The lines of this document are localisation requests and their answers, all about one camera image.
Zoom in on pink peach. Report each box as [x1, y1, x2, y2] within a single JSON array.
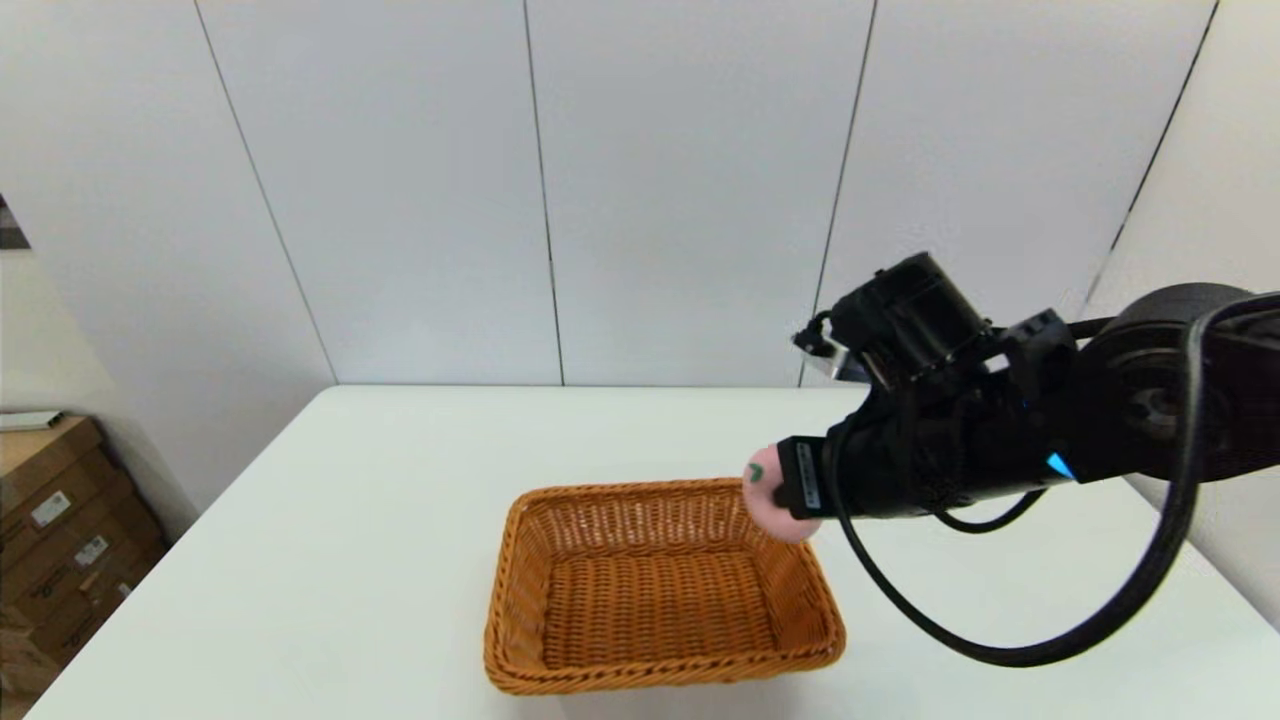
[[745, 443, 826, 546]]

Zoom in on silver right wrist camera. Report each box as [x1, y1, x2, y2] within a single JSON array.
[[793, 312, 869, 386]]

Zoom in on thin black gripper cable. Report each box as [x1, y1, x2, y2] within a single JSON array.
[[935, 488, 1049, 534]]

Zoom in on dark wall panel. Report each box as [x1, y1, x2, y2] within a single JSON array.
[[0, 193, 32, 251]]

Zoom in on orange woven wicker basket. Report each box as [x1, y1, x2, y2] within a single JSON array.
[[484, 477, 847, 696]]

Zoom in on crumpled brown cardboard box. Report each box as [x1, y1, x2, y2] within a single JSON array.
[[0, 600, 61, 701]]

